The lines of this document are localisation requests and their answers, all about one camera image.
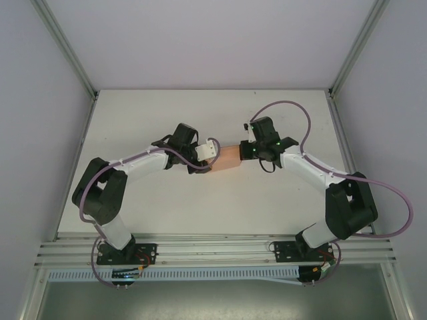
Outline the peach cloth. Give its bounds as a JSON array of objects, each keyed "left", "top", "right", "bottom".
[{"left": 209, "top": 145, "right": 243, "bottom": 173}]

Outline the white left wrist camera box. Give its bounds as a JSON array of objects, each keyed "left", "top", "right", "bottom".
[{"left": 195, "top": 138, "right": 222, "bottom": 163}]

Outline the aluminium table side rail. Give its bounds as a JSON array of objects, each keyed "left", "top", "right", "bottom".
[
  {"left": 52, "top": 96, "right": 98, "bottom": 241},
  {"left": 326, "top": 96, "right": 378, "bottom": 235}
]

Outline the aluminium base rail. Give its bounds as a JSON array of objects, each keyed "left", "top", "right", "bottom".
[{"left": 33, "top": 231, "right": 398, "bottom": 267}]

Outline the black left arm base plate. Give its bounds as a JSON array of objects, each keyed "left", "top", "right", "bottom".
[{"left": 96, "top": 242, "right": 158, "bottom": 266}]

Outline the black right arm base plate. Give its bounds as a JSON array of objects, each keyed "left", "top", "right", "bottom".
[{"left": 272, "top": 239, "right": 335, "bottom": 265}]

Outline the aluminium frame post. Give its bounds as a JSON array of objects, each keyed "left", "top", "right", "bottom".
[
  {"left": 328, "top": 0, "right": 391, "bottom": 99},
  {"left": 31, "top": 0, "right": 100, "bottom": 101}
]

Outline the white slotted cable duct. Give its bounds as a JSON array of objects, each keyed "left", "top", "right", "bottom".
[{"left": 48, "top": 265, "right": 301, "bottom": 283}]

